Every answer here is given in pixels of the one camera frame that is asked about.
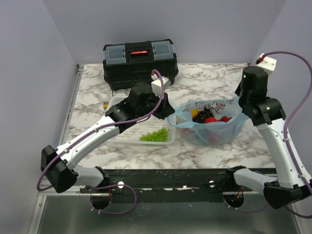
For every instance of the white plastic basket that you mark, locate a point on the white plastic basket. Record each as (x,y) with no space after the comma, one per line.
(153,124)

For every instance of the red fake fruit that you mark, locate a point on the red fake fruit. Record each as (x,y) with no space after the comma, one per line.
(213,119)

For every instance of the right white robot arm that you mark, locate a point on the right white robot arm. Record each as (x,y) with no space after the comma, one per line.
(293,181)

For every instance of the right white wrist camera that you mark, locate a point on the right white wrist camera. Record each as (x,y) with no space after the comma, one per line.
(268,64)

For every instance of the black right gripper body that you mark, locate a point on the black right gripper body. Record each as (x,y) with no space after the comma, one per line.
(240,91)

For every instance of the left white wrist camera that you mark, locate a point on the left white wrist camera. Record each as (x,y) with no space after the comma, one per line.
(157,88)

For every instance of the yellow fake fruit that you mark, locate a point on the yellow fake fruit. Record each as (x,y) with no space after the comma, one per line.
(194,113)

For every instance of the dark fake grape bunch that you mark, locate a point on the dark fake grape bunch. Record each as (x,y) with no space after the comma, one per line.
(203,115)

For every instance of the green fake grape bunch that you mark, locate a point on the green fake grape bunch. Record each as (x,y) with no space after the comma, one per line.
(156,136)

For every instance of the light blue plastic bag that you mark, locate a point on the light blue plastic bag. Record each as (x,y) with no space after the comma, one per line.
(209,134)

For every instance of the black plastic toolbox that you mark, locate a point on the black plastic toolbox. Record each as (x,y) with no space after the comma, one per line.
(126,64)

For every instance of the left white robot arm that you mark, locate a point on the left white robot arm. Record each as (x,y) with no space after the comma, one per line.
(60,165)

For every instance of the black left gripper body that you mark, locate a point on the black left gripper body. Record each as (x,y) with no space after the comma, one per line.
(153,104)

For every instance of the small teal orange tool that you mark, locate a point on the small teal orange tool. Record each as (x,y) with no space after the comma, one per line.
(105,105)

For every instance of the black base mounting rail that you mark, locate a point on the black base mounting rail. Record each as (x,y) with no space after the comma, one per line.
(167,185)

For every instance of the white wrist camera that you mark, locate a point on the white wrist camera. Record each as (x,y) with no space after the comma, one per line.
(268,64)
(157,88)

